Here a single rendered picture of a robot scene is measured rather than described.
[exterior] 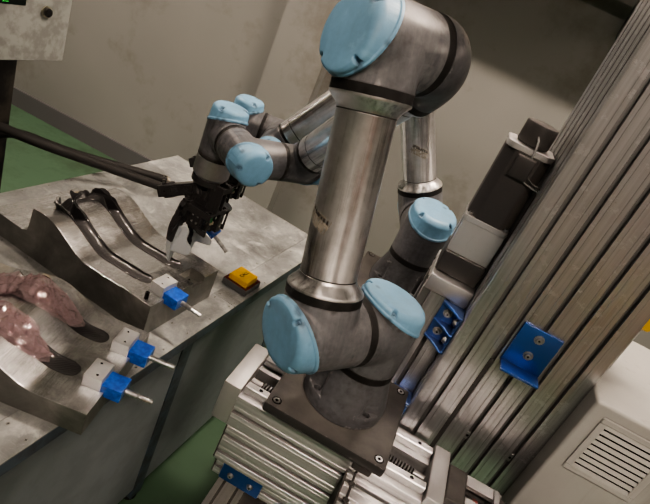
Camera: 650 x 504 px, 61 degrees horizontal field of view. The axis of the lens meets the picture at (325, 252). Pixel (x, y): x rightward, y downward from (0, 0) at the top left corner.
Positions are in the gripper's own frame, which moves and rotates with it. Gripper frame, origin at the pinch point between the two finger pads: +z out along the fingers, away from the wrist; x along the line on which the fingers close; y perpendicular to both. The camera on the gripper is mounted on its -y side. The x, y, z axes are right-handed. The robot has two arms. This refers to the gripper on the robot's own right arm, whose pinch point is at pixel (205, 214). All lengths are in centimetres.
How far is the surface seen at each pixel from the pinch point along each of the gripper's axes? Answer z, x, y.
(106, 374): 7, -57, 22
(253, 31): -19, 168, -100
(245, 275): 11.4, 2.3, 16.8
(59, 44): -17, 11, -73
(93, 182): 15.0, 5.2, -43.9
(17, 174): 95, 87, -168
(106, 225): 3.9, -23.5, -12.1
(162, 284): 3.3, -30.9, 12.4
